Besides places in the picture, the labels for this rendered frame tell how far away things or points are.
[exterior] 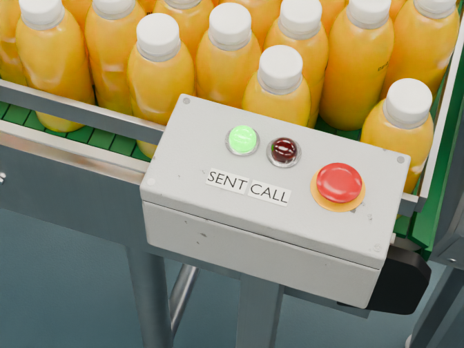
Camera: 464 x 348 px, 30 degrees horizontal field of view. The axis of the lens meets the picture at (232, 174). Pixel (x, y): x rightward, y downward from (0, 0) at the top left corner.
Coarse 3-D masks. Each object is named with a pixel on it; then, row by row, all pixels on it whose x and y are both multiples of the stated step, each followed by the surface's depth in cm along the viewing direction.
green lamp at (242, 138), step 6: (240, 126) 70; (246, 126) 70; (234, 132) 70; (240, 132) 70; (246, 132) 70; (252, 132) 70; (234, 138) 70; (240, 138) 70; (246, 138) 70; (252, 138) 70; (234, 144) 70; (240, 144) 70; (246, 144) 70; (252, 144) 70; (240, 150) 70; (246, 150) 70
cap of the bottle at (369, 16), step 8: (352, 0) 82; (360, 0) 82; (368, 0) 82; (376, 0) 82; (384, 0) 82; (352, 8) 82; (360, 8) 81; (368, 8) 81; (376, 8) 81; (384, 8) 81; (352, 16) 83; (360, 16) 82; (368, 16) 82; (376, 16) 82; (384, 16) 82
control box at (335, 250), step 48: (192, 96) 73; (192, 144) 71; (336, 144) 71; (144, 192) 69; (192, 192) 68; (240, 192) 68; (288, 192) 68; (384, 192) 69; (192, 240) 73; (240, 240) 70; (288, 240) 68; (336, 240) 66; (384, 240) 66; (336, 288) 72
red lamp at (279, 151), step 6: (282, 138) 70; (288, 138) 70; (276, 144) 69; (282, 144) 69; (288, 144) 69; (294, 144) 70; (276, 150) 69; (282, 150) 69; (288, 150) 69; (294, 150) 69; (276, 156) 69; (282, 156) 69; (288, 156) 69; (294, 156) 69
